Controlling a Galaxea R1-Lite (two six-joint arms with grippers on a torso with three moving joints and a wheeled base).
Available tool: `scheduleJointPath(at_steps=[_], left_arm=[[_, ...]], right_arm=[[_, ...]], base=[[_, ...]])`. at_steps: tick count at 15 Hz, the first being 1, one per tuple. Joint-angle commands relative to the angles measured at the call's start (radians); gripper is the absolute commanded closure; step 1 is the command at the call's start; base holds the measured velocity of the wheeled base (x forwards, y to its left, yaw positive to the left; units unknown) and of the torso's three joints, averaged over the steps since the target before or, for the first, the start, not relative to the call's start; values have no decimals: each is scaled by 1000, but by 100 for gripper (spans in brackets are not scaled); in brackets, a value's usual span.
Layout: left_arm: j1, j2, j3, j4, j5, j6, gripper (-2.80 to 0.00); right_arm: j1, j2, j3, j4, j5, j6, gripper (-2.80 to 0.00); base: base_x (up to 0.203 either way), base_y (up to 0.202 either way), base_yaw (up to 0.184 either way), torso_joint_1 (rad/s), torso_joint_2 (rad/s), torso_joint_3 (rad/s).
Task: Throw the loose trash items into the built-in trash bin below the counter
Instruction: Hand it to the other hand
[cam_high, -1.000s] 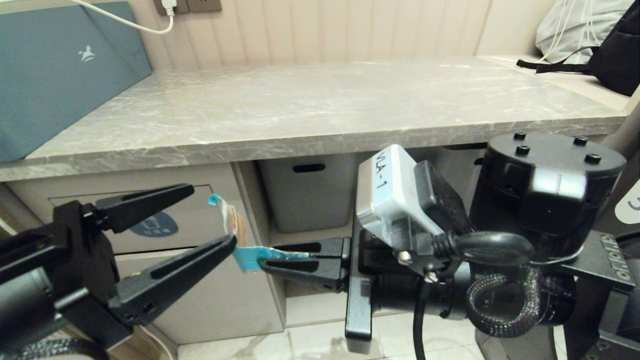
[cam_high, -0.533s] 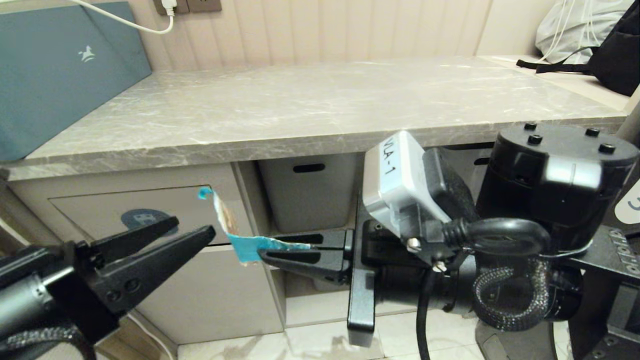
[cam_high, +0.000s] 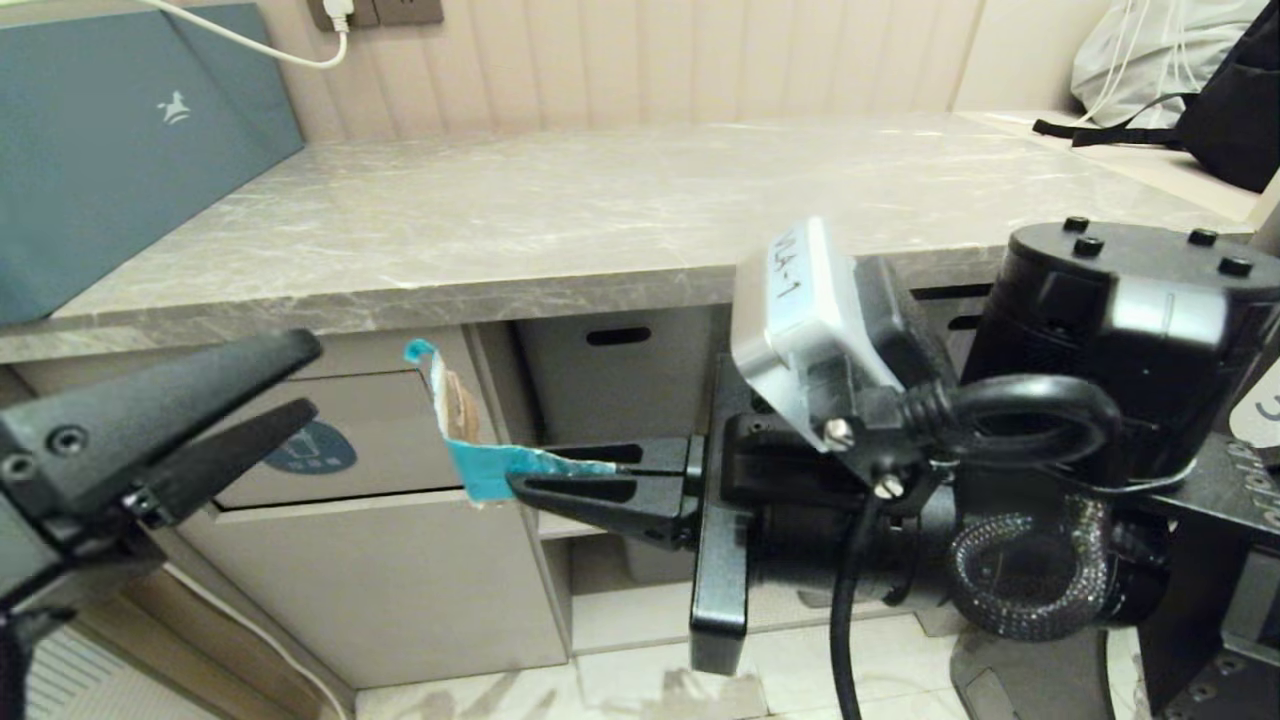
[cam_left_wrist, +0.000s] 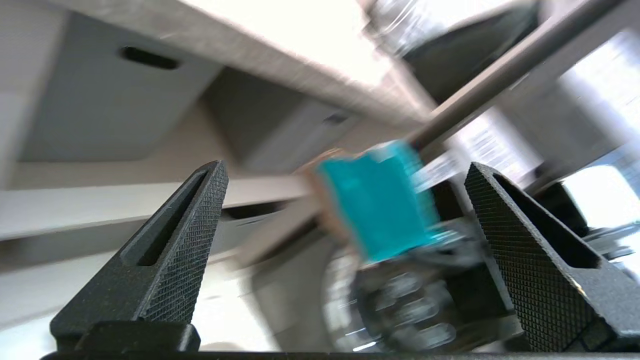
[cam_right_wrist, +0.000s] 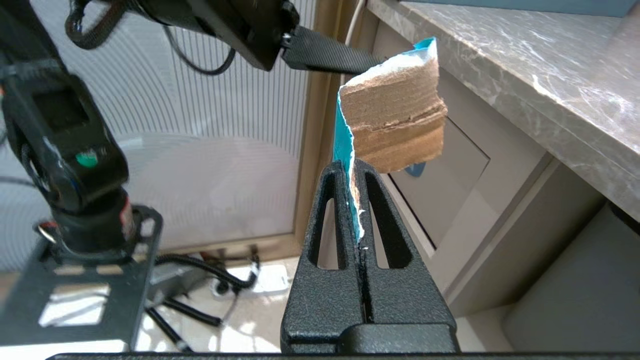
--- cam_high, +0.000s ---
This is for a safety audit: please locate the beige trash flap door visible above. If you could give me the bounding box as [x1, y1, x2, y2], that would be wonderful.
[210, 370, 471, 511]

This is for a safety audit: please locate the light grey fabric bag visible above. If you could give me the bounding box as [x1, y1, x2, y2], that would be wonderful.
[1070, 0, 1269, 129]

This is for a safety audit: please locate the black backpack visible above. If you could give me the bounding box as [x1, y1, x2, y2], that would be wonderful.
[1032, 0, 1280, 194]

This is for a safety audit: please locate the black braided cable sleeve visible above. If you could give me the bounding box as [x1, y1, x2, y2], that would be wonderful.
[947, 495, 1114, 642]

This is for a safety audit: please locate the beige shelf board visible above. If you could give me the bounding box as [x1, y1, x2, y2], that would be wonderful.
[538, 510, 611, 541]

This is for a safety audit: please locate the dark grey washing machine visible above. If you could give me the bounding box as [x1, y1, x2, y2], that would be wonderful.
[948, 300, 1280, 720]

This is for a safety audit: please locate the narrow grey storage bin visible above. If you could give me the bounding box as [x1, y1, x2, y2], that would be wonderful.
[623, 538, 698, 585]
[517, 306, 726, 448]

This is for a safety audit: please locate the white drawstring cord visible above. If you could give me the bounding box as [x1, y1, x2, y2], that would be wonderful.
[1076, 0, 1199, 124]

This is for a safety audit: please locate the beige cabinet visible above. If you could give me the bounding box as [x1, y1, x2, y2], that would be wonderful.
[0, 268, 1001, 689]

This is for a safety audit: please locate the wide grey storage bin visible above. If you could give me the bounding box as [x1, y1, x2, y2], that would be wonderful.
[910, 284, 996, 331]

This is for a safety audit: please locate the white power cable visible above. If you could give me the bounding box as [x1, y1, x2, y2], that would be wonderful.
[145, 0, 351, 69]

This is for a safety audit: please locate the thin white floor cable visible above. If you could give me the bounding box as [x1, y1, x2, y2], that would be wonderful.
[165, 565, 353, 720]

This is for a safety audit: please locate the teal box with horse logo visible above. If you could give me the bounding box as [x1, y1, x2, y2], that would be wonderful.
[0, 3, 306, 326]

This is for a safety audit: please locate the small blue-edged cardboard scrap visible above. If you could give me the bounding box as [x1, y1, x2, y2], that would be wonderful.
[403, 338, 618, 507]

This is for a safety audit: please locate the white washer panel label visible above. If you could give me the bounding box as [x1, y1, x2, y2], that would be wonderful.
[1228, 365, 1280, 451]

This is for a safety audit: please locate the blue round bin sticker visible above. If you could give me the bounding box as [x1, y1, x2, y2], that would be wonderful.
[263, 420, 358, 475]

